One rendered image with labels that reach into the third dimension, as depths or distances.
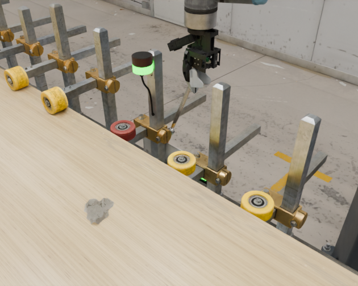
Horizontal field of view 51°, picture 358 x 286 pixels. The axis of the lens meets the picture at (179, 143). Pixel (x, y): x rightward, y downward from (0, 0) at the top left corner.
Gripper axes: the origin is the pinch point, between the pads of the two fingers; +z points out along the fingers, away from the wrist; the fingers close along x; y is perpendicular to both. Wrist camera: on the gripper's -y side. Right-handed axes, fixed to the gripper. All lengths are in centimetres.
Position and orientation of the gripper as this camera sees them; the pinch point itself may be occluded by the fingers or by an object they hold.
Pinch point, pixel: (192, 88)
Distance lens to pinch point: 118.2
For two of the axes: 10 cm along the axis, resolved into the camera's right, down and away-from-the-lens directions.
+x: 6.7, -4.4, 6.0
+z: 0.0, 8.1, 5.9
